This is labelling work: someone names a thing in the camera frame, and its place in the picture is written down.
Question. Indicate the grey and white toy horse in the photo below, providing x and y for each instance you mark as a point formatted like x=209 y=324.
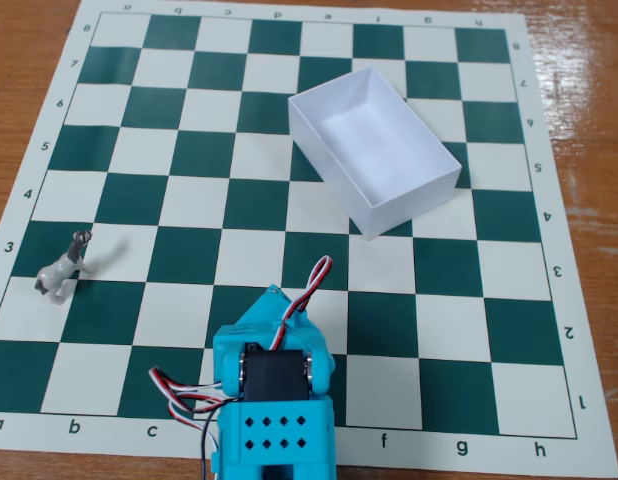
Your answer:
x=59 y=272

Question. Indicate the green and cream chessboard mat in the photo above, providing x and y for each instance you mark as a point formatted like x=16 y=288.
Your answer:
x=269 y=230

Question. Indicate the cyan robot arm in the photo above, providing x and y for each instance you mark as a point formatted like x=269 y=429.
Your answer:
x=274 y=435

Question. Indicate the white open cardboard box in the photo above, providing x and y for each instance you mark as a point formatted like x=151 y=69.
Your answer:
x=389 y=150

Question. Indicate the cyan gripper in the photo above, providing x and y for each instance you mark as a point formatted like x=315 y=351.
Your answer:
x=265 y=312

